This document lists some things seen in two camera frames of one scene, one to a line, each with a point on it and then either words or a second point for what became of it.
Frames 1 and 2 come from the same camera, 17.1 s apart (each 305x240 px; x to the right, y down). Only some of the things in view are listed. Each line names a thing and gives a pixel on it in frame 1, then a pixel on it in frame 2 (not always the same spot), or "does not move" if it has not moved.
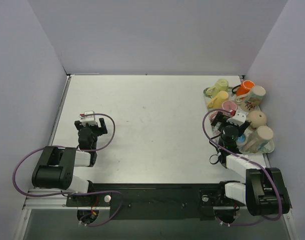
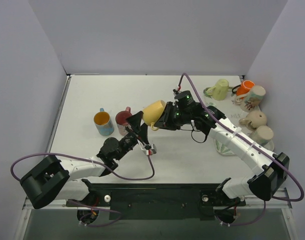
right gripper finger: [217, 118] to [169, 108]
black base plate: [128, 201] does not move
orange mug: [243, 89] does not move
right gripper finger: [245, 125] to [161, 124]
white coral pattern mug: [250, 101] does not move
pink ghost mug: [227, 106] to [121, 122]
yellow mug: [217, 102] to [151, 113]
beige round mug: [257, 118] does not move
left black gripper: [97, 128] to [136, 135]
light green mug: [221, 85] does not move
